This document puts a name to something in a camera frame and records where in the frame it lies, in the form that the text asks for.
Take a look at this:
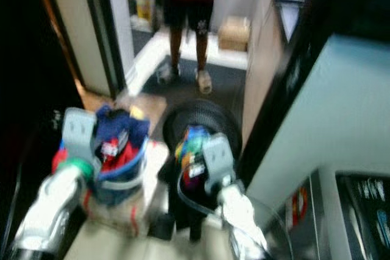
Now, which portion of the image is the navy blue garment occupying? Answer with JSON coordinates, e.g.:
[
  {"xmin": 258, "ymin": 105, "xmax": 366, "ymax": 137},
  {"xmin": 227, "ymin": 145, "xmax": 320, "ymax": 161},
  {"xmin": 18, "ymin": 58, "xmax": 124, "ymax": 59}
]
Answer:
[{"xmin": 96, "ymin": 105, "xmax": 151, "ymax": 166}]

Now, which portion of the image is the black garment with colourful print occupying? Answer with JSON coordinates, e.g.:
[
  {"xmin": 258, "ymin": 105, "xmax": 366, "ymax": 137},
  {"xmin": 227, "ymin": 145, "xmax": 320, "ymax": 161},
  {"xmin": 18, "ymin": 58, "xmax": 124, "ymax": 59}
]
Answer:
[{"xmin": 161, "ymin": 125, "xmax": 214, "ymax": 242}]

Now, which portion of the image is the red garment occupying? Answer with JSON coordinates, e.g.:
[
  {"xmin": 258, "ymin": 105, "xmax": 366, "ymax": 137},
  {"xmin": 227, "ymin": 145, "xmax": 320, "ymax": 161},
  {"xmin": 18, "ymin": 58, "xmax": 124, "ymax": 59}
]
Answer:
[{"xmin": 52, "ymin": 147, "xmax": 69, "ymax": 172}]

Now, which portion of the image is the brown doormat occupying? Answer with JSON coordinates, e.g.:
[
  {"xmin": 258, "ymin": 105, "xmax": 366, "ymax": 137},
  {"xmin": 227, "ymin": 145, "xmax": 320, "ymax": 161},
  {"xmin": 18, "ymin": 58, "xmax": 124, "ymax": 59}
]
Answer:
[{"xmin": 78, "ymin": 86, "xmax": 169, "ymax": 122}]

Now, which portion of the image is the dark grey floor mat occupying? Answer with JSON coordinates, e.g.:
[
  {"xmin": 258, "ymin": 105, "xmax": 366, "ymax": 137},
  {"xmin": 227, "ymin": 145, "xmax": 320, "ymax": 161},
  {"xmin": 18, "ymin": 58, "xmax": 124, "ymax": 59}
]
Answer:
[{"xmin": 139, "ymin": 58, "xmax": 244, "ymax": 113}]

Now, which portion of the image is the brown cardboard box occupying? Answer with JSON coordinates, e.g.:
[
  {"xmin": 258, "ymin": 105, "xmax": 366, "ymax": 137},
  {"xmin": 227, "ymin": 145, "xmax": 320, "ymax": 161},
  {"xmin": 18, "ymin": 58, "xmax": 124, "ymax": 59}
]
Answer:
[{"xmin": 218, "ymin": 16, "xmax": 251, "ymax": 52}]

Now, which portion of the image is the yellow bottle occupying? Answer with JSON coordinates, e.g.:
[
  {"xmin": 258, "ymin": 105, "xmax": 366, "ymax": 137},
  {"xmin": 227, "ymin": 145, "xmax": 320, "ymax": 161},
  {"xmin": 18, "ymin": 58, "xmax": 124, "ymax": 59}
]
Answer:
[{"xmin": 134, "ymin": 0, "xmax": 152, "ymax": 21}]

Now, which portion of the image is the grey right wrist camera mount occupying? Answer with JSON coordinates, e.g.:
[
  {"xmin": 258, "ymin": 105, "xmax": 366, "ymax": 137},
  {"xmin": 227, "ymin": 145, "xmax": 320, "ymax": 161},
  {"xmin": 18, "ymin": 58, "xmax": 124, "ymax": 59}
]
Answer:
[{"xmin": 202, "ymin": 133, "xmax": 236, "ymax": 188}]

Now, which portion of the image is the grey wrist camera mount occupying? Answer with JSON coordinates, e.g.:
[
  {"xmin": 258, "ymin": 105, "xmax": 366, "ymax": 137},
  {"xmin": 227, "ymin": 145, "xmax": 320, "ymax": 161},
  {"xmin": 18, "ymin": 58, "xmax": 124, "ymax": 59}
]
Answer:
[
  {"xmin": 202, "ymin": 133, "xmax": 236, "ymax": 188},
  {"xmin": 62, "ymin": 107, "xmax": 99, "ymax": 167}
]

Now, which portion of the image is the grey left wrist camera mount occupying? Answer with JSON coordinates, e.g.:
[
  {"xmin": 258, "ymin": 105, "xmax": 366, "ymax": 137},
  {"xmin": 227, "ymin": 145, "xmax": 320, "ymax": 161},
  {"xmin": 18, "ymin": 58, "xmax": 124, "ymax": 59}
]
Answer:
[{"xmin": 62, "ymin": 107, "xmax": 99, "ymax": 167}]

